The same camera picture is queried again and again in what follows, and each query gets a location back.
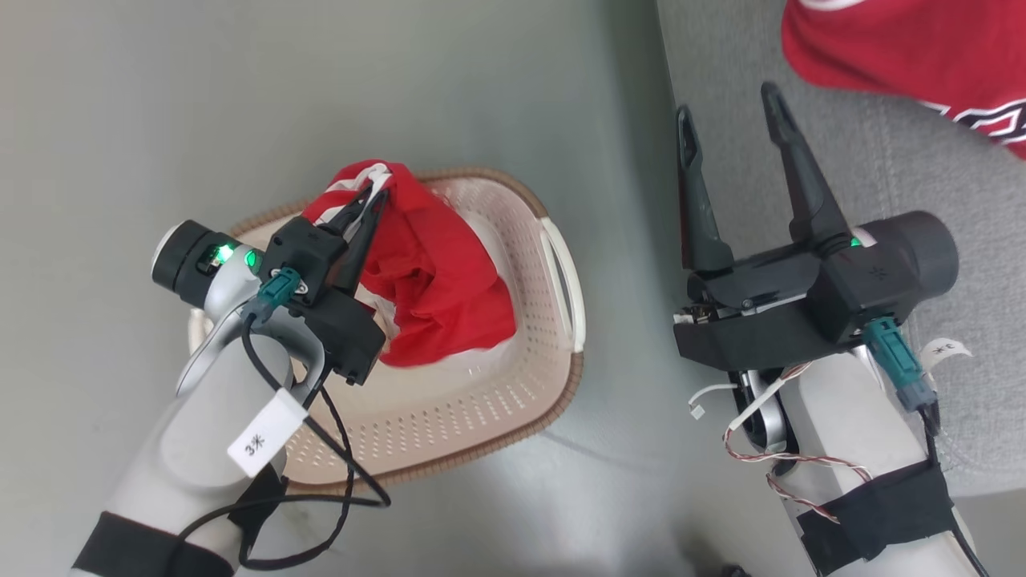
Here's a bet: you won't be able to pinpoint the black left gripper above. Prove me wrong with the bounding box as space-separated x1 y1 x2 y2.
258 185 393 309

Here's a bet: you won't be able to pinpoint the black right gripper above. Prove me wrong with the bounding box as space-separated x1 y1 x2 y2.
676 82 919 347

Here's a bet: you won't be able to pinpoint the red and white garment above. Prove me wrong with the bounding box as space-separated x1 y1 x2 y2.
302 159 519 369

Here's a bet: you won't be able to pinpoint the red jersey with black lettering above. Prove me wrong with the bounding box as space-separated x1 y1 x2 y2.
782 0 1026 161

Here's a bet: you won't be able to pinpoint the grey fabric sofa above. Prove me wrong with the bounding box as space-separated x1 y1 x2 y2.
655 0 1026 499

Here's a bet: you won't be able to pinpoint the cream laundry basket brown rim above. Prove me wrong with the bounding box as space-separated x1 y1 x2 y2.
188 166 587 494

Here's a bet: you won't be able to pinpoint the thin white wire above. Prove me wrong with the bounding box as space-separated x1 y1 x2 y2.
688 382 740 420

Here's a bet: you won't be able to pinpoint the black cable with teal plug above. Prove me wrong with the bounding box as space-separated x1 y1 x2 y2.
175 267 394 571
864 315 992 577

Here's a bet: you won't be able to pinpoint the white paper cable tag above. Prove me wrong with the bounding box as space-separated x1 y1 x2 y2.
226 389 310 480
918 338 973 371

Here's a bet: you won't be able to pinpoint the red white twisted wires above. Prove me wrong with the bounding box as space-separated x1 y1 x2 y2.
721 359 873 526

